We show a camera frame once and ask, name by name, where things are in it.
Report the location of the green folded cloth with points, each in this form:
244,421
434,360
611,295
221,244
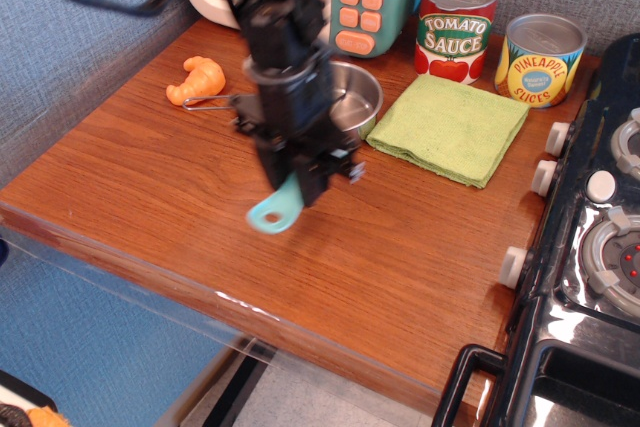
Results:
453,130

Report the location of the small steel pan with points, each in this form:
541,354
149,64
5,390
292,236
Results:
352,97

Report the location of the grey stove knob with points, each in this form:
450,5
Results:
556,138
543,177
512,265

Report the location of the grey stove knob lower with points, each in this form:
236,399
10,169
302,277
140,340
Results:
512,265

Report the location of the black toy stove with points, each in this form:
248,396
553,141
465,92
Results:
572,355

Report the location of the grey stove knob upper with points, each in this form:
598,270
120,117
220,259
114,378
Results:
556,138

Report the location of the pineapple slices can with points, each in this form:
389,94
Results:
539,59

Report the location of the tomato sauce can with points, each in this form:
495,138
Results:
452,38

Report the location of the orange plush object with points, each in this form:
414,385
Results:
46,417

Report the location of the grey stove knob middle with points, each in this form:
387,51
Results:
543,177

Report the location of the teal dish brush white bristles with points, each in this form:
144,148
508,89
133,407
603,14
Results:
279,211

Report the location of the orange toy croissant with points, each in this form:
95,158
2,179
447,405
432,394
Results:
205,78

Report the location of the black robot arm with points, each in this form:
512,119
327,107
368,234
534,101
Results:
289,119

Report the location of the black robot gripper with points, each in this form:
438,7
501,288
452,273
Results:
290,123

